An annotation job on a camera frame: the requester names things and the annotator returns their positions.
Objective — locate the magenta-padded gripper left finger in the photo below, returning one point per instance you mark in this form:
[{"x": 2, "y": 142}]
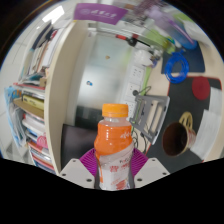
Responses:
[{"x": 76, "y": 171}]

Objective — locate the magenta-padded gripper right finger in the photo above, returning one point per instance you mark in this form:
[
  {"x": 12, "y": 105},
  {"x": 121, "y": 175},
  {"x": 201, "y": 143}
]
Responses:
[{"x": 151, "y": 171}]

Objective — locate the orange drink bottle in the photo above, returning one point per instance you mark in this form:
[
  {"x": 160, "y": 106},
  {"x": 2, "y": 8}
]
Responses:
[{"x": 113, "y": 140}]

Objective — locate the brown mug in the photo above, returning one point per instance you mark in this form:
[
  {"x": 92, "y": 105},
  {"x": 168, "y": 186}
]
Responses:
[{"x": 175, "y": 138}]

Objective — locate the grey metal laptop stand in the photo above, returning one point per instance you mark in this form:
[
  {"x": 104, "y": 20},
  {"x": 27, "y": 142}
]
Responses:
[{"x": 150, "y": 113}]

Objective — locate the white paper sheet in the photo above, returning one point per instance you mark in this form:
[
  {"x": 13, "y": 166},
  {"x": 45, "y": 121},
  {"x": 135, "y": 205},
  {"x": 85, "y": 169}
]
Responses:
[{"x": 208, "y": 123}]

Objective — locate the black red-edged desk mat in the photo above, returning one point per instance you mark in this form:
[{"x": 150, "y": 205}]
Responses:
[{"x": 180, "y": 96}]

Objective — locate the wooden shelf with books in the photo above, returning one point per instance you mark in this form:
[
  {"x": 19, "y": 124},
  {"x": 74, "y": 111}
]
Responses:
[{"x": 56, "y": 83}]

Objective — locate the small white jar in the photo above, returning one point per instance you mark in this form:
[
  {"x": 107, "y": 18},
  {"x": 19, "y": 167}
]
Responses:
[{"x": 145, "y": 58}]

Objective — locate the dark blue mat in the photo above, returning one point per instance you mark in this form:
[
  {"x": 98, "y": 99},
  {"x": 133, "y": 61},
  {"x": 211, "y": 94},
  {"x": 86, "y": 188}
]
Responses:
[{"x": 196, "y": 60}]

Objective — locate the dark wine bottle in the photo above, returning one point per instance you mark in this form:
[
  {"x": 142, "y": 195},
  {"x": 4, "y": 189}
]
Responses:
[{"x": 143, "y": 41}]

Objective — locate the crumpled white tissue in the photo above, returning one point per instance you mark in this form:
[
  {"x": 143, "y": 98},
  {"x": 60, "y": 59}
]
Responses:
[{"x": 201, "y": 30}]

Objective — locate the purple hanging banner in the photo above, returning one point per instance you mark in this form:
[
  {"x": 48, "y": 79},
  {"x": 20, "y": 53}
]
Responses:
[{"x": 100, "y": 12}]

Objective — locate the white wall socket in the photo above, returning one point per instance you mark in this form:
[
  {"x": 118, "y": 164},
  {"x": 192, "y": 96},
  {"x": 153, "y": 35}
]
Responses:
[
  {"x": 131, "y": 91},
  {"x": 130, "y": 106},
  {"x": 136, "y": 73}
]

